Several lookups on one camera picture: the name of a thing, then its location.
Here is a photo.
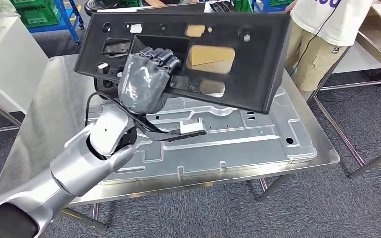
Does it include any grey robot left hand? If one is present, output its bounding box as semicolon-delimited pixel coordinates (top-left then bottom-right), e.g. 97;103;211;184
117;46;182;115

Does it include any black plastic panel part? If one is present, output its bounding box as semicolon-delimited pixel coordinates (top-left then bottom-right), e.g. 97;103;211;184
74;11;291;115

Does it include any stainless steel workbench table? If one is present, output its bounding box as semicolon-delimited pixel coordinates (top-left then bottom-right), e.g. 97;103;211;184
0;54;341;231

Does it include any cardboard box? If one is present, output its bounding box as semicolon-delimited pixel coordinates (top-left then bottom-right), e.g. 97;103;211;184
185;24;236;75

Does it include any white table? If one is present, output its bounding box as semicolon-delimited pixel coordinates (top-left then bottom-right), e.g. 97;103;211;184
97;5;139;14

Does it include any black round tyre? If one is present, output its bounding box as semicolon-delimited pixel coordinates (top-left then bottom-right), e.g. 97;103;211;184
84;0;120;16

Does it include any black ribbed device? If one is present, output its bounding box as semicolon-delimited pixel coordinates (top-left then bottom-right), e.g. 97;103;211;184
209;0;235;13

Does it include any stamped sheet metal panel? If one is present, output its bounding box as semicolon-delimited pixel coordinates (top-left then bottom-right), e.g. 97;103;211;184
88;86;318;185

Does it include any green box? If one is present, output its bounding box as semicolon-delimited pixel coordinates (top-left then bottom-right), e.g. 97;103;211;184
232;0;254;14

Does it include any white cabinet panel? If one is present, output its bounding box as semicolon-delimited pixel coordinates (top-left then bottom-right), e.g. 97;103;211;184
0;14;49;116

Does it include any blue wheeled rack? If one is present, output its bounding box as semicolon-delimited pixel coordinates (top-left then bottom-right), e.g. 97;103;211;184
252;0;296;14

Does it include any white board under table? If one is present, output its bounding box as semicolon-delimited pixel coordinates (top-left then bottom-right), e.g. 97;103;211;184
332;42;381;75

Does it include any black box under table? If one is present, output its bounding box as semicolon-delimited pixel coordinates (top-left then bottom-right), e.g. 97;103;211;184
363;68;381;82

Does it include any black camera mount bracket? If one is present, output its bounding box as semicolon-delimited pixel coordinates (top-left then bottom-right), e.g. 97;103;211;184
133;115;207;142

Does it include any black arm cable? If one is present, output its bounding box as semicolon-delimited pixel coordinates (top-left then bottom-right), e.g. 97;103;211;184
84;91;165;134

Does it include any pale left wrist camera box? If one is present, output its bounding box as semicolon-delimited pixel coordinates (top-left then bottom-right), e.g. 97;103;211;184
179;118;205;135

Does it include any black hanging cord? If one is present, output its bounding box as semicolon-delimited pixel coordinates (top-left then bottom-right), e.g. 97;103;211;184
289;4;340;77

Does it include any black floor cable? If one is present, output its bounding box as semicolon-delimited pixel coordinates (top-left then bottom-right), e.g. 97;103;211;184
320;86;369;104

